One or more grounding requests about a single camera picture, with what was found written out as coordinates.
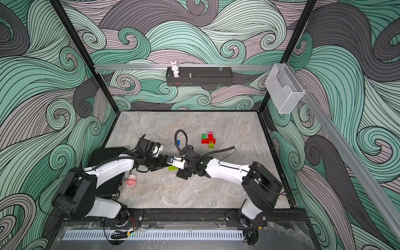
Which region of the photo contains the white slotted cable duct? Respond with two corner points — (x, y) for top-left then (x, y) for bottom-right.
(61, 230), (244, 241)

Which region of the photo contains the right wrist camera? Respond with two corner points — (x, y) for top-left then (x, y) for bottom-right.
(167, 157), (185, 169)

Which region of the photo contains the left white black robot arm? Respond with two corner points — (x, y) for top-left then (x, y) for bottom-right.
(52, 136), (173, 225)

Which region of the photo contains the black wall shelf tray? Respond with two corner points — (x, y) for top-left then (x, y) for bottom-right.
(166, 67), (233, 88)

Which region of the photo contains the aluminium rail back wall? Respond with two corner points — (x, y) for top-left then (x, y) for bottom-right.
(93, 64), (274, 71)

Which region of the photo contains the long red lego brick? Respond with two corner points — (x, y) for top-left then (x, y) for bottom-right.
(201, 134), (216, 144)

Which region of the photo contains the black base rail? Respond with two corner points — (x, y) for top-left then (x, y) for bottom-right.
(62, 207), (310, 228)

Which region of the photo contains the lime long lego brick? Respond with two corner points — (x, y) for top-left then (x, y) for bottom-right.
(168, 166), (179, 171)

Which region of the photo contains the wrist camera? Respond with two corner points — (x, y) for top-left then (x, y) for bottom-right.
(167, 157), (185, 169)
(150, 143), (163, 157)

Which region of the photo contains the black box on table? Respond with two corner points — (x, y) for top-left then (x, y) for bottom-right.
(86, 147), (132, 200)

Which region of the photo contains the white pink bunny figurine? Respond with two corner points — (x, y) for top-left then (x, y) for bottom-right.
(171, 61), (180, 78)

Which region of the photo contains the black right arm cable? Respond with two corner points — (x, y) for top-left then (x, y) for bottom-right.
(174, 129), (236, 161)

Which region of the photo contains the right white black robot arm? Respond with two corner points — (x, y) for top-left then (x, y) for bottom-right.
(166, 145), (282, 227)

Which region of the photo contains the aluminium rail right wall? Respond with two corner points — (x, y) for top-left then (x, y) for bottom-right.
(286, 64), (400, 240)

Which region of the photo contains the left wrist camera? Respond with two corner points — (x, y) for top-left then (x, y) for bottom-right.
(150, 143), (163, 157)

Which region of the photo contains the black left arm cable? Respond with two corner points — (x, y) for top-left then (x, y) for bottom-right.
(135, 133), (157, 163)

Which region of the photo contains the clear plastic wall bin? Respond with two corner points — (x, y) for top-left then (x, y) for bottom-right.
(265, 63), (305, 114)

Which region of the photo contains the pink toy figure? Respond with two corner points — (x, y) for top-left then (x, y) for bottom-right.
(125, 175), (137, 187)

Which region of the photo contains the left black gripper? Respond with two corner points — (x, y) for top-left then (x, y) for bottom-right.
(143, 155), (171, 171)

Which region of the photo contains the aluminium rail wall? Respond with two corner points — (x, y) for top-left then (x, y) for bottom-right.
(286, 64), (400, 240)
(93, 64), (274, 71)

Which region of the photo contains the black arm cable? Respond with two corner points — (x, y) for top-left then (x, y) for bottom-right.
(135, 133), (157, 163)
(174, 129), (236, 161)

